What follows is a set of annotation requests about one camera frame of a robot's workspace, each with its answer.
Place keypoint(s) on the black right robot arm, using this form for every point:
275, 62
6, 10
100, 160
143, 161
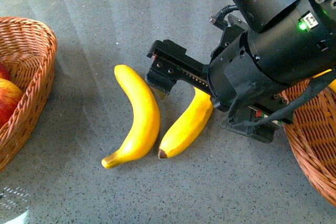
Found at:
273, 57

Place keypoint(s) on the red yellow apple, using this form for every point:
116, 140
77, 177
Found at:
11, 94

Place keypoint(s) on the yellow banana green stem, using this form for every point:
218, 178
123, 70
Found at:
146, 119

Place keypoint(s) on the left brown wicker basket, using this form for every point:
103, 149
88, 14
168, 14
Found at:
28, 51

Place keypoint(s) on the yellow banana brown tip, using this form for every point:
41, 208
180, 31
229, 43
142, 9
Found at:
187, 127

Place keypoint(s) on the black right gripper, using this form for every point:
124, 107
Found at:
235, 85

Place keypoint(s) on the yellow banana in basket rear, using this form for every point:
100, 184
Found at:
332, 85

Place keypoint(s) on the brown wicker basket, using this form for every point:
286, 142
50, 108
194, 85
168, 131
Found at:
312, 140
28, 51

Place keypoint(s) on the right brown wicker basket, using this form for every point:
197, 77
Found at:
312, 140

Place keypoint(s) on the dark red apple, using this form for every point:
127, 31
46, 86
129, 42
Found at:
4, 74

